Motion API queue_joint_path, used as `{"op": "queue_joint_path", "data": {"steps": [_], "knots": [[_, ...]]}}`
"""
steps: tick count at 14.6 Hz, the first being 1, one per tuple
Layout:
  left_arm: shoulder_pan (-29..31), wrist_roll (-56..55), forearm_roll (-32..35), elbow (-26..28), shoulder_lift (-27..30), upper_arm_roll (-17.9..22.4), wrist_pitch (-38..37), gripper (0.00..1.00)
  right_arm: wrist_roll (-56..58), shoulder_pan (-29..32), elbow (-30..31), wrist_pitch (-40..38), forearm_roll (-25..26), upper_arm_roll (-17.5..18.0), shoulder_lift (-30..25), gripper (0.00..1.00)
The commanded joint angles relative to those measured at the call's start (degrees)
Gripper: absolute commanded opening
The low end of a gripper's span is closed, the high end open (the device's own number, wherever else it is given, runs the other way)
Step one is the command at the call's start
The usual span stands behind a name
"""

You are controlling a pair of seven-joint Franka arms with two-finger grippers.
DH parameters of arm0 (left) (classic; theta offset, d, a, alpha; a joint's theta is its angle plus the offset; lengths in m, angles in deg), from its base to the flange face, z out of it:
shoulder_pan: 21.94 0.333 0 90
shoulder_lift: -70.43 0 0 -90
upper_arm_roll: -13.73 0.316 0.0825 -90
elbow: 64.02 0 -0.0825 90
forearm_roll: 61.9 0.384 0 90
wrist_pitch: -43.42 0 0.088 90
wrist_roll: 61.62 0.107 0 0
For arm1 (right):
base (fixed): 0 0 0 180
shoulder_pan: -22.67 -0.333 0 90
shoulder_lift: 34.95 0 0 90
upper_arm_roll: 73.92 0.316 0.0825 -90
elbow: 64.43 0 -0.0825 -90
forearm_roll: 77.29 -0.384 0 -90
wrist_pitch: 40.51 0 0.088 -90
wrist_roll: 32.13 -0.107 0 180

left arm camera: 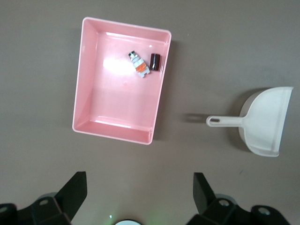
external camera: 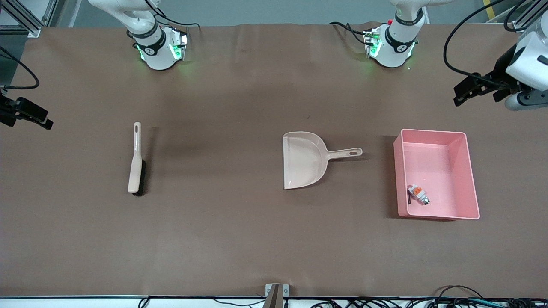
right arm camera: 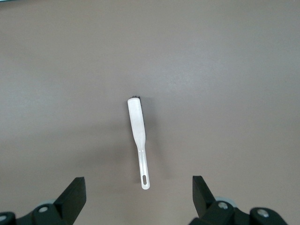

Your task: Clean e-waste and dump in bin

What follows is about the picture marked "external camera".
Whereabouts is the beige brush with black bristles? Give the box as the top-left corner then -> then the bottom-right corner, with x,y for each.
128,122 -> 147,197

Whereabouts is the white switch with green part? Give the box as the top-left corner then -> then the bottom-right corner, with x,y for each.
409,184 -> 430,206

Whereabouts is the beige plastic dustpan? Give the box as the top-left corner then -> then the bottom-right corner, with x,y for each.
282,131 -> 363,190

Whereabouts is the pink plastic bin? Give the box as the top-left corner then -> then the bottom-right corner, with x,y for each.
393,129 -> 480,220

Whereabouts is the metal base connector plate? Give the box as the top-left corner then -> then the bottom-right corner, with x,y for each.
168,27 -> 189,61
364,28 -> 381,58

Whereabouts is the brown table cover mat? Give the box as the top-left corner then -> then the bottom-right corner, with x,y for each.
0,22 -> 548,298

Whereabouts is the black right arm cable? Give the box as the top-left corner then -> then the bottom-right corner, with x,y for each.
0,45 -> 40,90

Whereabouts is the black looped cable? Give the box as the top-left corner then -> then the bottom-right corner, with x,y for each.
503,0 -> 536,31

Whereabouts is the aluminium frame profile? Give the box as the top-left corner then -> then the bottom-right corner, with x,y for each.
0,0 -> 58,37
512,0 -> 548,33

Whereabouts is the black arm base cable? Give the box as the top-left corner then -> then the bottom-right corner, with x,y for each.
146,0 -> 202,30
329,21 -> 373,45

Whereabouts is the black arched cable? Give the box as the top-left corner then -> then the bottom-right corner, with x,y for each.
435,285 -> 486,302

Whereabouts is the black cable bundle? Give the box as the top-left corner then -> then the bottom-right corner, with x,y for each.
308,297 -> 548,308

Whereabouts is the thin black cable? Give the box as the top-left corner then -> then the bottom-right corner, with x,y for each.
212,299 -> 266,308

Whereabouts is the grey metal bracket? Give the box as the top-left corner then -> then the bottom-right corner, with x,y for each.
265,284 -> 289,308

